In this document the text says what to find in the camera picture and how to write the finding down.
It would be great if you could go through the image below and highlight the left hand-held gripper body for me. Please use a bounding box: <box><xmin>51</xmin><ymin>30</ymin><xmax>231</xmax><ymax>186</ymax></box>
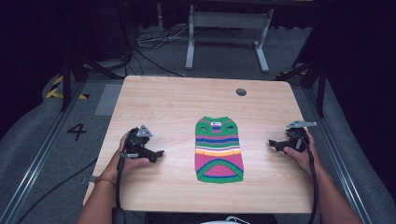
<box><xmin>120</xmin><ymin>124</ymin><xmax>157</xmax><ymax>160</ymax></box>

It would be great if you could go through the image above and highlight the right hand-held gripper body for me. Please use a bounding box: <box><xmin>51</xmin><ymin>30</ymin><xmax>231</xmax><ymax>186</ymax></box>
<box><xmin>285</xmin><ymin>119</ymin><xmax>318</xmax><ymax>154</ymax></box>

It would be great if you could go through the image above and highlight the person's right hand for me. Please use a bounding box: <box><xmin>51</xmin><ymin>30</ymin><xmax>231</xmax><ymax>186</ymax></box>
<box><xmin>282</xmin><ymin>129</ymin><xmax>323</xmax><ymax>177</ymax></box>

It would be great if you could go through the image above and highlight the person's left hand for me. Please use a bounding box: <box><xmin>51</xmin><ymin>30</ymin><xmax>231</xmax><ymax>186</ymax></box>
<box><xmin>100</xmin><ymin>130</ymin><xmax>150</xmax><ymax>185</ymax></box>

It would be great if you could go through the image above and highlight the striped knitted pet sweater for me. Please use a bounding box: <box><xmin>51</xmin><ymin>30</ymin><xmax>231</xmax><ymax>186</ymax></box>
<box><xmin>194</xmin><ymin>116</ymin><xmax>245</xmax><ymax>185</ymax></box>

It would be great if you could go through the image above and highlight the black metal stand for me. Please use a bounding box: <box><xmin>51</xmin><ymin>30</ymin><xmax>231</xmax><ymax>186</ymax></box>
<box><xmin>274</xmin><ymin>59</ymin><xmax>329</xmax><ymax>119</ymax></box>
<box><xmin>59</xmin><ymin>46</ymin><xmax>126</xmax><ymax>112</ymax></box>

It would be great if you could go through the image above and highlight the white object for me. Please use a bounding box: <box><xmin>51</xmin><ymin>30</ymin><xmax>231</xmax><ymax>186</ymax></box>
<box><xmin>199</xmin><ymin>216</ymin><xmax>251</xmax><ymax>224</ymax></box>

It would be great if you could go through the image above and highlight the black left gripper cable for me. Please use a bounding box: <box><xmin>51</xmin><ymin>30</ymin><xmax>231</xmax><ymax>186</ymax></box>
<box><xmin>115</xmin><ymin>155</ymin><xmax>126</xmax><ymax>210</ymax></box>

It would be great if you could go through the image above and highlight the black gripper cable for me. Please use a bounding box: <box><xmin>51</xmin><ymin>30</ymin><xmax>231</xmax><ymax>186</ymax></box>
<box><xmin>115</xmin><ymin>155</ymin><xmax>126</xmax><ymax>210</ymax></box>
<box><xmin>303</xmin><ymin>143</ymin><xmax>319</xmax><ymax>224</ymax></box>

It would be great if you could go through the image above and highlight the grey metal floor rail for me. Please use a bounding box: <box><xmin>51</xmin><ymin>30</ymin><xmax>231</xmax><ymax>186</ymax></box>
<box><xmin>0</xmin><ymin>81</ymin><xmax>88</xmax><ymax>224</ymax></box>
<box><xmin>303</xmin><ymin>87</ymin><xmax>375</xmax><ymax>224</ymax></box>

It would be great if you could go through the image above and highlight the red string bracelet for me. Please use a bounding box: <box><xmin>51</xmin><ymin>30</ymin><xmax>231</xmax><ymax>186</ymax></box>
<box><xmin>93</xmin><ymin>176</ymin><xmax>117</xmax><ymax>188</ymax></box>

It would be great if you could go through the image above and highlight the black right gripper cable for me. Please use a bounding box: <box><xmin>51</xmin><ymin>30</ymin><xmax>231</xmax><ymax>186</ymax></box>
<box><xmin>303</xmin><ymin>143</ymin><xmax>319</xmax><ymax>224</ymax></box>

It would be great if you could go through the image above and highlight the black floor cable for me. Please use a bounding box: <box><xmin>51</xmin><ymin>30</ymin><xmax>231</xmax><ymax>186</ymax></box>
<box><xmin>15</xmin><ymin>158</ymin><xmax>99</xmax><ymax>224</ymax></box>

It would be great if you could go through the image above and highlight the bundle of floor cables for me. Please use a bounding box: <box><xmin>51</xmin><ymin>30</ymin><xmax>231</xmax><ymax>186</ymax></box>
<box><xmin>132</xmin><ymin>24</ymin><xmax>191</xmax><ymax>78</ymax></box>

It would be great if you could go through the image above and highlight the white metal desk frame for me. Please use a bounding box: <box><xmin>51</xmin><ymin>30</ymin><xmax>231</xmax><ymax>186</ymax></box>
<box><xmin>185</xmin><ymin>4</ymin><xmax>276</xmax><ymax>74</ymax></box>

